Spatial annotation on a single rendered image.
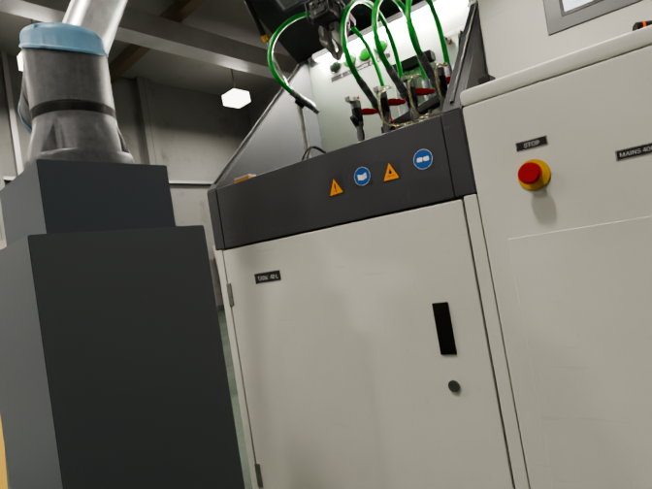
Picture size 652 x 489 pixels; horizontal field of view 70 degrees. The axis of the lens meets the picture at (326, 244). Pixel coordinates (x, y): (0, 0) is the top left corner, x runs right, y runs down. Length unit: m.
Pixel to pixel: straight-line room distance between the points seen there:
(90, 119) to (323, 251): 0.53
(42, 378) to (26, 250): 0.15
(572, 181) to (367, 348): 0.51
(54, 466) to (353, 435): 0.63
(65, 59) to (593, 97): 0.80
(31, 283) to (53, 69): 0.32
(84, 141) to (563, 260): 0.76
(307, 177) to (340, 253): 0.19
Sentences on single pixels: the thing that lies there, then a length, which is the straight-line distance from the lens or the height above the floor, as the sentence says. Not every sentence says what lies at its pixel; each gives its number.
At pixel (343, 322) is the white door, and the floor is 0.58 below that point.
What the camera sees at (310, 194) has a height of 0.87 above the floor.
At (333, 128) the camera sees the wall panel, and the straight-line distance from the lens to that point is 1.69.
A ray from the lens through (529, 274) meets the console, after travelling 0.87.
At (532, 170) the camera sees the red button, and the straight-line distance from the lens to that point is 0.83.
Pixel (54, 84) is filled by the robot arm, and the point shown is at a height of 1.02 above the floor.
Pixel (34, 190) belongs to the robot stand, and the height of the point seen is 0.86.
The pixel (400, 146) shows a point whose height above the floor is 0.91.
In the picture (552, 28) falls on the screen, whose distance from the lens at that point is 1.18.
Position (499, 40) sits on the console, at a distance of 1.21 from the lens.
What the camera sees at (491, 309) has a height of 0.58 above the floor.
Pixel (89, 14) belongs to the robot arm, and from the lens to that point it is 1.03.
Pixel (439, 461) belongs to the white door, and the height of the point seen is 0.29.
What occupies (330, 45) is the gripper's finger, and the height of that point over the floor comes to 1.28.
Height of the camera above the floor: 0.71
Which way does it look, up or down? 2 degrees up
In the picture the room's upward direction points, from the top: 9 degrees counter-clockwise
